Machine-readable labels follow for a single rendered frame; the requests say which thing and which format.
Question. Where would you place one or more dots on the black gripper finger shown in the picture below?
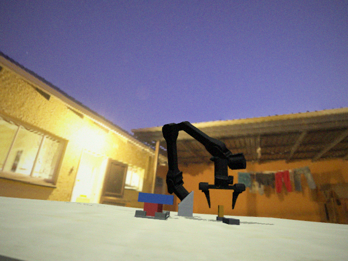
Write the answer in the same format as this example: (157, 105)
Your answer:
(207, 196)
(234, 197)

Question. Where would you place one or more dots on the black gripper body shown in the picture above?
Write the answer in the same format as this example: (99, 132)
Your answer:
(236, 187)

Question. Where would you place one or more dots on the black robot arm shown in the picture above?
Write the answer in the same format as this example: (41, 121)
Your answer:
(223, 158)

